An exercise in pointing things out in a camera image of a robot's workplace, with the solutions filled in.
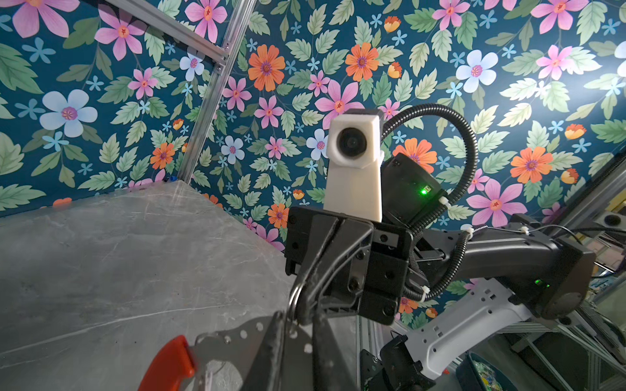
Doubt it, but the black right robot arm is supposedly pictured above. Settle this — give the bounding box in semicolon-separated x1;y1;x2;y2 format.
285;104;595;390

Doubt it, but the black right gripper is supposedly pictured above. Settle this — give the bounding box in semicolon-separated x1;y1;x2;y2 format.
285;207;413;325

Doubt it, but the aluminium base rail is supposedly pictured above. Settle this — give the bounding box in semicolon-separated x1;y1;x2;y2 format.
356;316;388;390

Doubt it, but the teal tray of keys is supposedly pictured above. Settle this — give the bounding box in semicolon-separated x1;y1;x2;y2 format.
455;352;518;391

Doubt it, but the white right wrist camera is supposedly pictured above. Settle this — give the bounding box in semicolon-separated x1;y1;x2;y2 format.
324;109;385;223

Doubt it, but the steel keyring with red handle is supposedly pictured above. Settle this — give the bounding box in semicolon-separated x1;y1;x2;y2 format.
138;273;363;391

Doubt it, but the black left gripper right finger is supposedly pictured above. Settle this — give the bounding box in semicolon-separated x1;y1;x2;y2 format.
312;312;358;391

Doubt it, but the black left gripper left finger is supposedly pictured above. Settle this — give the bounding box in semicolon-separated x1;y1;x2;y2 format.
251;312;285;390

